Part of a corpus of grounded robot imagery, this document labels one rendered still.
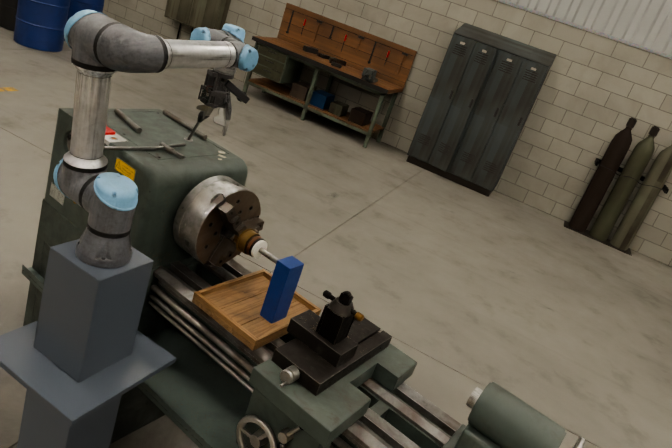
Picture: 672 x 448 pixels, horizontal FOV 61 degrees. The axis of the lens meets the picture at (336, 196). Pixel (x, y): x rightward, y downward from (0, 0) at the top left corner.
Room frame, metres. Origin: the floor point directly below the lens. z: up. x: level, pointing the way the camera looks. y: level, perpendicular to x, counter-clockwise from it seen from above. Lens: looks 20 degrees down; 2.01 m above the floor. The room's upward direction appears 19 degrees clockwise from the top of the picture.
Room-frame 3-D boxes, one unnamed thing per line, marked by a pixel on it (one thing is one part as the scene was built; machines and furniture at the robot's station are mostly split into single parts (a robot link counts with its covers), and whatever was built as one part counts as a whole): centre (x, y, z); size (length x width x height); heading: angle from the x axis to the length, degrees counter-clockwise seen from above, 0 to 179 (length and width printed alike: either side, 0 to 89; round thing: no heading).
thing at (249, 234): (1.83, 0.24, 1.08); 0.09 x 0.09 x 0.09; 61
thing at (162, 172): (2.08, 0.73, 1.06); 0.59 x 0.48 x 0.39; 61
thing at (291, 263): (1.73, 0.07, 1.00); 0.08 x 0.06 x 0.23; 151
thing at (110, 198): (1.42, 0.58, 1.27); 0.13 x 0.12 x 0.14; 63
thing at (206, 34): (1.79, 0.52, 1.71); 0.11 x 0.11 x 0.08; 63
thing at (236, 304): (1.77, 0.13, 0.89); 0.36 x 0.30 x 0.04; 151
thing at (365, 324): (1.59, -0.16, 0.95); 0.43 x 0.18 x 0.04; 151
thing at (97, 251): (1.42, 0.57, 1.15); 0.15 x 0.15 x 0.10
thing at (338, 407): (1.54, -0.20, 0.90); 0.53 x 0.30 x 0.06; 151
